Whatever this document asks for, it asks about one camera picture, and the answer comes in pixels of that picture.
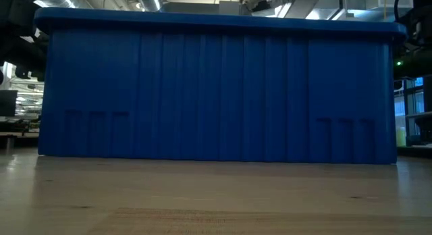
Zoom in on large blue plastic bin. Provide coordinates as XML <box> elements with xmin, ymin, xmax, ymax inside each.
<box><xmin>33</xmin><ymin>7</ymin><xmax>408</xmax><ymax>165</ymax></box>

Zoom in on black flat monitor screen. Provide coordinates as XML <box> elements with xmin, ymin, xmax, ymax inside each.
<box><xmin>0</xmin><ymin>89</ymin><xmax>19</xmax><ymax>118</ymax></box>

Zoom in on rectangular metal ceiling duct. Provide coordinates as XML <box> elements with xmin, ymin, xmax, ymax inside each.
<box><xmin>251</xmin><ymin>0</ymin><xmax>322</xmax><ymax>20</ymax></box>

